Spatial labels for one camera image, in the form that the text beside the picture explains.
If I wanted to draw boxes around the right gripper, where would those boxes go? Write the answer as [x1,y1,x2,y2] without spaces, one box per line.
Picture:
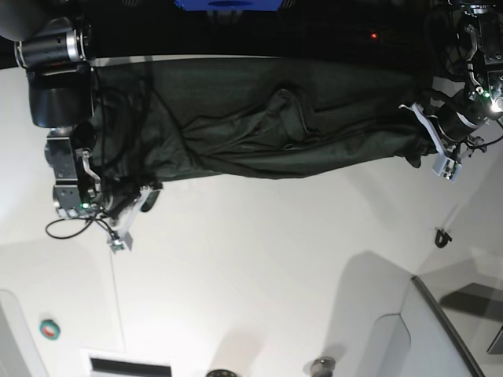
[101,182,161,236]

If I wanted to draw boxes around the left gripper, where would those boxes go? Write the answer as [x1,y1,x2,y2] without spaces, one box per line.
[404,96,487,168]

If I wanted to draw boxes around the dark green t-shirt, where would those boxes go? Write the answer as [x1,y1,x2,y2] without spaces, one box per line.
[93,58,432,181]

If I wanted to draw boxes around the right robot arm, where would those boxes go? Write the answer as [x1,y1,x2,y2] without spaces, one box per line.
[1,1,160,249]

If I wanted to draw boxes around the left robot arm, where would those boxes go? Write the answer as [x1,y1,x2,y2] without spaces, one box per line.
[407,1,502,180]

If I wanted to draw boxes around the black clip on table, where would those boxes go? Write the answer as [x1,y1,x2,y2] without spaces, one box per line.
[434,228,453,249]

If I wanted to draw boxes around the black round dial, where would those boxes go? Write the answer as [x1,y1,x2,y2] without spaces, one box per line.
[206,369,237,377]

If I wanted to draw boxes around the grey round knob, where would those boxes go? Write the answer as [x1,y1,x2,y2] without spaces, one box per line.
[310,357,336,377]

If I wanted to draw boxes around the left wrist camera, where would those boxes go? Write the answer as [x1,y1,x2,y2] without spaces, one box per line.
[432,154,462,182]

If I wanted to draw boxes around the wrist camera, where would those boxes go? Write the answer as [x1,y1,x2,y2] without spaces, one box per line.
[107,232,133,254]
[432,154,462,182]

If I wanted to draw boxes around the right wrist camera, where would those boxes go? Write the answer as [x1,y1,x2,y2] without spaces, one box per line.
[107,232,133,254]

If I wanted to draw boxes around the blue mount plate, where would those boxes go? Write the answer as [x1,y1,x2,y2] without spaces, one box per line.
[174,0,282,12]

